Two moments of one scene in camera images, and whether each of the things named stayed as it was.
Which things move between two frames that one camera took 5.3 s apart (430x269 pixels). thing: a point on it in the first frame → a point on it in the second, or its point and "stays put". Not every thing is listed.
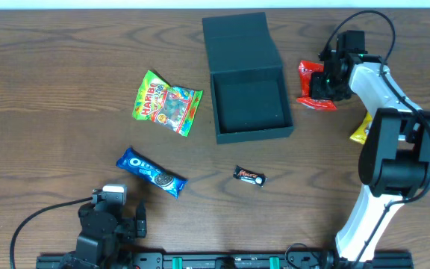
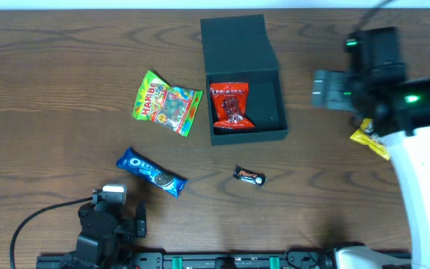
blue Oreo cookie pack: [156, 173] stays put
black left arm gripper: [131, 227] stays put
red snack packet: [306, 69] → [229, 104]
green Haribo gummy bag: [172, 107] stays put
